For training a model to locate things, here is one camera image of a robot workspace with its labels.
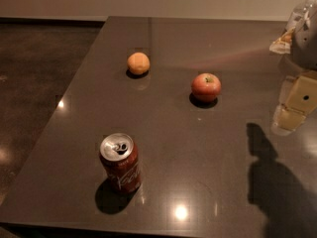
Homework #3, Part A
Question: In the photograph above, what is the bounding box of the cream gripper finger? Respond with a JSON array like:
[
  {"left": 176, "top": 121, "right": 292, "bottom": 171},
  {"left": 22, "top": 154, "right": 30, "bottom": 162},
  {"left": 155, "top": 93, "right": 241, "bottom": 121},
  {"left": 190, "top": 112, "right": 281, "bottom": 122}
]
[
  {"left": 271, "top": 104, "right": 306, "bottom": 136},
  {"left": 285, "top": 75, "right": 317, "bottom": 114}
]

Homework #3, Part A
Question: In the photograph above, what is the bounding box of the orange fruit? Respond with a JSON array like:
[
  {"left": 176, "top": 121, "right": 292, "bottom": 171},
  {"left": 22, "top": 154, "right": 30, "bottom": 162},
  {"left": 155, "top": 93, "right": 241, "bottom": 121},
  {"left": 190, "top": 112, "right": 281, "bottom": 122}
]
[{"left": 127, "top": 53, "right": 150, "bottom": 75}]

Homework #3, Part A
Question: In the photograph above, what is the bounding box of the red coke can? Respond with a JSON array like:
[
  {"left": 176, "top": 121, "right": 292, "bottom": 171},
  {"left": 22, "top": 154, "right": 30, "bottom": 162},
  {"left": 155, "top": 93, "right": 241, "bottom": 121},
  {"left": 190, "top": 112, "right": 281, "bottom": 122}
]
[{"left": 99, "top": 133, "right": 141, "bottom": 194}]

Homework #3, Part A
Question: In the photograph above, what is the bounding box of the clear plastic water bottle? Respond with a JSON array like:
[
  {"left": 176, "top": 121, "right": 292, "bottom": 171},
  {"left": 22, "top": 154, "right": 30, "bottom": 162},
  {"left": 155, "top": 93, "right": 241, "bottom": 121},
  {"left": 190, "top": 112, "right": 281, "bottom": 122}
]
[{"left": 285, "top": 0, "right": 316, "bottom": 31}]

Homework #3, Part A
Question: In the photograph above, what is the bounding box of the crumpled snack bag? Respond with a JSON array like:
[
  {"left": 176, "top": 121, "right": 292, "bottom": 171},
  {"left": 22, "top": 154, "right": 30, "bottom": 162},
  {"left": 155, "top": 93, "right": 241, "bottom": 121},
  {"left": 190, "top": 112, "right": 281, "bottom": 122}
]
[{"left": 269, "top": 28, "right": 294, "bottom": 55}]

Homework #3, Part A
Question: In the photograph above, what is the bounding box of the red apple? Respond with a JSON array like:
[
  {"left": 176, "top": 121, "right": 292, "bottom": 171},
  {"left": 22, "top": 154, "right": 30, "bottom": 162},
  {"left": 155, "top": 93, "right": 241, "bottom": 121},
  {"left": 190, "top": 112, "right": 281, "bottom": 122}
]
[{"left": 191, "top": 73, "right": 221, "bottom": 103}]

